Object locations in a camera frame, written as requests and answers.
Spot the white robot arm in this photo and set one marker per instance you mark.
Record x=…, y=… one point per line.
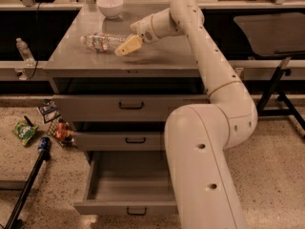
x=197, y=135

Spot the black tripod leg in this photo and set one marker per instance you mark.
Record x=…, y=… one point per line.
x=11, y=224

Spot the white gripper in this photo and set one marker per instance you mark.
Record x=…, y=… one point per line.
x=145, y=29

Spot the grey open bottom drawer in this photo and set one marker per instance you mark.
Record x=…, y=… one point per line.
x=135, y=183

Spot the dark grey tray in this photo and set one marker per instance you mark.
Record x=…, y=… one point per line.
x=274, y=34

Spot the white ceramic bowl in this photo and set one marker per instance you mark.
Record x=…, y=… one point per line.
x=110, y=8

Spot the green snack bag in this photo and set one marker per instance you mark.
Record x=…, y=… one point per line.
x=24, y=131

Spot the grey metal drawer cabinet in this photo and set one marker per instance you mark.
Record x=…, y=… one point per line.
x=162, y=68

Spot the black folding stand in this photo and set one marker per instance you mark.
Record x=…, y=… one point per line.
x=274, y=87

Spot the orange snack packet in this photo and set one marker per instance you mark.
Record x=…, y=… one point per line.
x=63, y=132

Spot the blue soda can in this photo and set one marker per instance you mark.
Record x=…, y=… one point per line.
x=44, y=145

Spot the grey top drawer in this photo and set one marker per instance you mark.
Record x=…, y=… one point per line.
x=76, y=108

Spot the clear plastic water bottle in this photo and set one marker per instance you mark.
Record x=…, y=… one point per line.
x=103, y=42

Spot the small upright water bottle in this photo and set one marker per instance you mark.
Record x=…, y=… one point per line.
x=25, y=52

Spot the grey middle drawer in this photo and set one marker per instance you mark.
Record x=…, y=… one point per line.
x=119, y=141

